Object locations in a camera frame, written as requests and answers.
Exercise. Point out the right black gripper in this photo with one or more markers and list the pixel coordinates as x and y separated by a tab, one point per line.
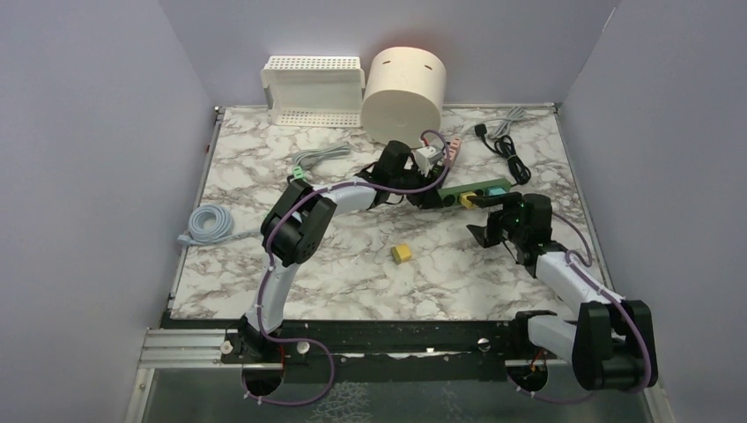
512	203

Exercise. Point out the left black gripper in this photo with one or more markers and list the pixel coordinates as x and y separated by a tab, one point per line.
425	199

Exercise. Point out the green power strip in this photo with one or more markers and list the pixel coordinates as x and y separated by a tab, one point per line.
449	195

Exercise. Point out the yellow USB plug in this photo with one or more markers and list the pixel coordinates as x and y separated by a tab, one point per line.
401	253
466	199

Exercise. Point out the teal USB plug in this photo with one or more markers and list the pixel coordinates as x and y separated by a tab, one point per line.
495	192

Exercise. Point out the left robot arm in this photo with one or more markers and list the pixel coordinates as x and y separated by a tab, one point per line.
293	229

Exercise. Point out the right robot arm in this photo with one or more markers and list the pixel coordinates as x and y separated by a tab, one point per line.
610	343

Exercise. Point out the green plug on strip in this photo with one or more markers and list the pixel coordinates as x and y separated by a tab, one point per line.
299	173

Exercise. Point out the cream cylindrical container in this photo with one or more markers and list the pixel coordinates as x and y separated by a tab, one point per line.
404	95

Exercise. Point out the white perforated basket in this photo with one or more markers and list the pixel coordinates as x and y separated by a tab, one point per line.
314	91

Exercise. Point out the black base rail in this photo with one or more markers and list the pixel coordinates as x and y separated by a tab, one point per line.
373	351

